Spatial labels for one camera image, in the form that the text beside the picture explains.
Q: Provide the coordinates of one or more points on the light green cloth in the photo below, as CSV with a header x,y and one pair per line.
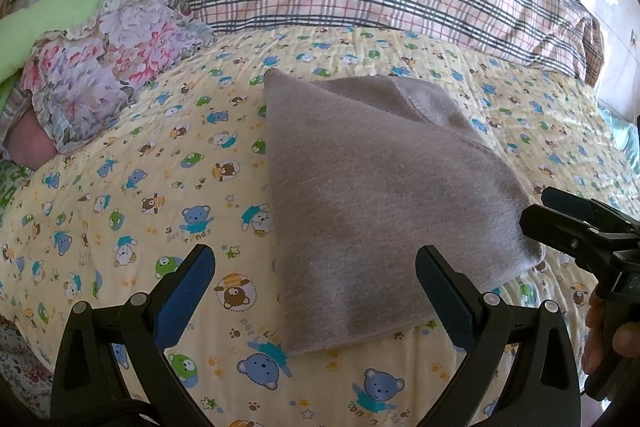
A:
x,y
65,12

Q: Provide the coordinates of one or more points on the beige knit garment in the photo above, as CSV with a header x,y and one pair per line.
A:
x,y
380,197

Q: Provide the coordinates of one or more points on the floral bedsheet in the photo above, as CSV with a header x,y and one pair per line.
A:
x,y
20,357

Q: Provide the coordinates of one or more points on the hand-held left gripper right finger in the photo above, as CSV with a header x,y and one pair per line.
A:
x,y
447,302

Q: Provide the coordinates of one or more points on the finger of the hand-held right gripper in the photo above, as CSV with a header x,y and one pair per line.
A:
x,y
555,227
570,202

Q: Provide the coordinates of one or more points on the yellow bear-print blanket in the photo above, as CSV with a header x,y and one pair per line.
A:
x,y
165,187

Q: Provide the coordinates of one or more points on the floral pink pillow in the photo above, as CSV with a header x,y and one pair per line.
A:
x,y
115,67

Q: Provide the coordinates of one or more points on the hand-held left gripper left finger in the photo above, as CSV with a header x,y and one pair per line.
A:
x,y
182,302

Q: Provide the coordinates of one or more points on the teal cloth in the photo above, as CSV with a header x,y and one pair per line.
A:
x,y
622,132

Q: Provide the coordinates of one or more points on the person's right hand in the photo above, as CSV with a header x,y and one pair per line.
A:
x,y
597,322

